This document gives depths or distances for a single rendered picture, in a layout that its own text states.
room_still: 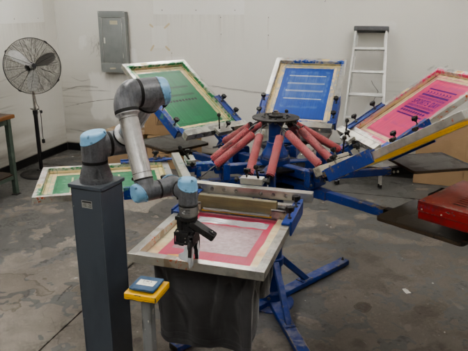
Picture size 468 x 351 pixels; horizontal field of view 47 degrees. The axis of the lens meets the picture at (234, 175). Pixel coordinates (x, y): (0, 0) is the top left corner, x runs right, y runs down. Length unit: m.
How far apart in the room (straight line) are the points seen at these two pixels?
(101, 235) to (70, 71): 5.52
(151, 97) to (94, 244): 0.79
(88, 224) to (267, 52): 4.57
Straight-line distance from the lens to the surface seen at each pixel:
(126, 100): 2.13
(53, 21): 7.93
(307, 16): 6.64
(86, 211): 2.56
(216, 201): 2.72
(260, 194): 2.90
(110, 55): 7.44
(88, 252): 2.64
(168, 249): 2.39
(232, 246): 2.40
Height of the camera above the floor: 1.96
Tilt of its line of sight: 17 degrees down
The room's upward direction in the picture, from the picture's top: straight up
